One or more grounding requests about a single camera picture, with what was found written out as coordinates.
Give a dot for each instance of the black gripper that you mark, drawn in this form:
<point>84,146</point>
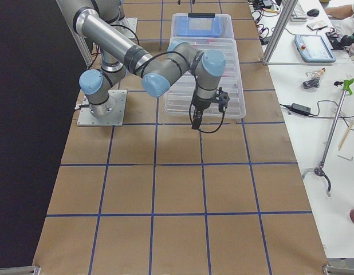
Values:
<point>200,103</point>

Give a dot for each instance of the clear plastic box lid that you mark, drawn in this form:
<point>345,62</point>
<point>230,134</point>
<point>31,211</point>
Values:
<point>177,100</point>

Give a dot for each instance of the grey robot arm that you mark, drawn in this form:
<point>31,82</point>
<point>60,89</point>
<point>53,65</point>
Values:
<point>157,76</point>
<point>106,32</point>

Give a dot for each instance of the clear plastic storage box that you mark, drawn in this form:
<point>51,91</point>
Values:
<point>226,22</point>

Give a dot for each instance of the black power adapter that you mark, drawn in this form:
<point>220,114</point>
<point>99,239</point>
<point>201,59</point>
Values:
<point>301,109</point>

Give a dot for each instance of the metal reacher grabber tool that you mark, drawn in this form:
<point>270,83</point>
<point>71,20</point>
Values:
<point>319,169</point>

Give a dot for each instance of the blue teach pendant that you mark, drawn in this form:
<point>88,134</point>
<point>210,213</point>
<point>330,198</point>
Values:
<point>314,49</point>

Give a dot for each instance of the wooden chopstick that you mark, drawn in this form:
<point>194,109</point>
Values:
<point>345,135</point>

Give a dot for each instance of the black computer mouse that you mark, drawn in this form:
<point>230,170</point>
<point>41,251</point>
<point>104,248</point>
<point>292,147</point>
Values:
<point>313,13</point>

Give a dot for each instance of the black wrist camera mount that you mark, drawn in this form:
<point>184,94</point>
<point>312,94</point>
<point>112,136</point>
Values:
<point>222,100</point>

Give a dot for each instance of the black box latch handle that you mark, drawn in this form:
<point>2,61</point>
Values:
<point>201,15</point>

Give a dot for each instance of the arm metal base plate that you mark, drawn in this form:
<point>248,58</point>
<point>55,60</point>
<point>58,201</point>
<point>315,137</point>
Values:
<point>127,26</point>
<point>110,113</point>

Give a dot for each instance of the aluminium frame post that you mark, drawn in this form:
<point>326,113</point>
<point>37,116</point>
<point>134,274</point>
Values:
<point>279,28</point>

